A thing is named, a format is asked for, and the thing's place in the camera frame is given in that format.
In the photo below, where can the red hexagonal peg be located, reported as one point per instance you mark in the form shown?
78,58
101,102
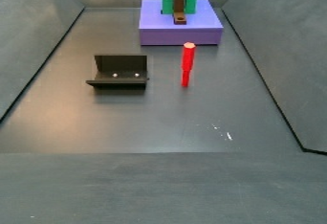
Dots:
187,63

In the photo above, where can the green block left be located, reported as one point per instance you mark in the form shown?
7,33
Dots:
167,7

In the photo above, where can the black angle fixture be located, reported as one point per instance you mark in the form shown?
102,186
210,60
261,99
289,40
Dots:
121,71

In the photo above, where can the green block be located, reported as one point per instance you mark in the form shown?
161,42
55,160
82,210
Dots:
167,7
190,6

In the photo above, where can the brown slotted block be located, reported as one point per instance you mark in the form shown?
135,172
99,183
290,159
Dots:
179,16

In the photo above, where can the green block right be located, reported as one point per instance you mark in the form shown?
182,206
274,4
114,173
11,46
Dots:
190,6

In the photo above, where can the purple base block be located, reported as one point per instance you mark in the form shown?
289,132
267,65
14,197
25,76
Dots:
158,31

